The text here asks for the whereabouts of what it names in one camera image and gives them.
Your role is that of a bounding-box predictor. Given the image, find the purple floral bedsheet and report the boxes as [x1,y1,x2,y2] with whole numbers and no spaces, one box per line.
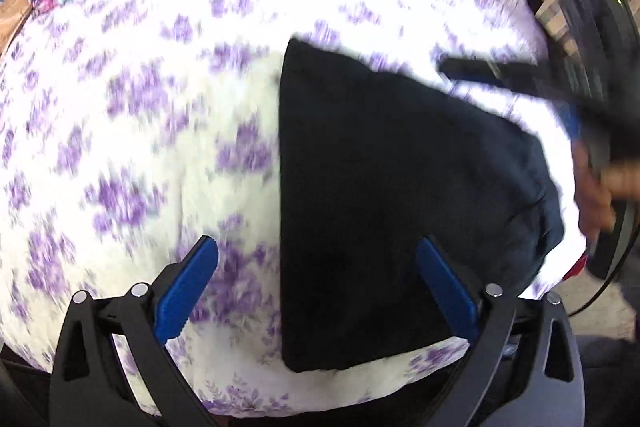
[0,0,591,418]

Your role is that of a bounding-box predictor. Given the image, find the black cable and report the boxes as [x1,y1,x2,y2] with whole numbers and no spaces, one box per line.
[569,207,640,315]

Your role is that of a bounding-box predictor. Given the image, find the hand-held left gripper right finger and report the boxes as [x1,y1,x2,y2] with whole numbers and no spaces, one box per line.
[416,234,586,427]

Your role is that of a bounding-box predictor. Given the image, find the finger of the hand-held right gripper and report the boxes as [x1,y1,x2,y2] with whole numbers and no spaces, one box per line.
[437,56,577,108]
[560,101,587,142]

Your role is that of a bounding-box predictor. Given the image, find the person's right hand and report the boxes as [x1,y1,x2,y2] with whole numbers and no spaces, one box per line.
[570,139,640,239]

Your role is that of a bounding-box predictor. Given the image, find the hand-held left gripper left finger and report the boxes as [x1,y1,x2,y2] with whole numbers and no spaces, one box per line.
[47,234,221,427]

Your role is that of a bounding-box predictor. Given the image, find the black pants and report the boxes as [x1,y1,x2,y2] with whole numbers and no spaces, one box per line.
[277,37,566,373]

